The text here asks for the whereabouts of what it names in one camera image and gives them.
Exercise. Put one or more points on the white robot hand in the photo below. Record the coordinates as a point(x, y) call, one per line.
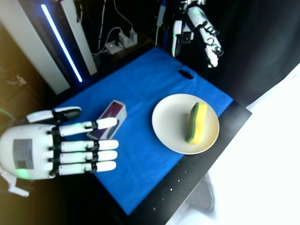
point(25, 136)
point(199, 17)

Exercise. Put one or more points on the yellow green sponge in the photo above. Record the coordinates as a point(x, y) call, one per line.
point(199, 122)

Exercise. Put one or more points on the purple small box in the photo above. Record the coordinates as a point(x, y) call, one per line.
point(112, 112)

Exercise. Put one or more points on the cream round plate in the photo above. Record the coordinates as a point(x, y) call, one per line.
point(171, 119)

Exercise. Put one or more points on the white hanging power adapter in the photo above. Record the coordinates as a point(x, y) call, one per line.
point(161, 15)

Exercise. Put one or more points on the white power strip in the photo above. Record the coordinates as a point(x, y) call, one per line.
point(127, 37)

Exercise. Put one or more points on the blue cloth bag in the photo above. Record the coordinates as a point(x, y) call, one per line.
point(145, 93)

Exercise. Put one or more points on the white column with blue light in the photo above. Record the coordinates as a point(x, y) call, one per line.
point(28, 42)

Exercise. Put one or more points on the black perforated board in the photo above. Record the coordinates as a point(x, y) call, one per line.
point(187, 173)

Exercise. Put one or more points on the grey cloth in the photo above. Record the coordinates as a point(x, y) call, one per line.
point(201, 194)

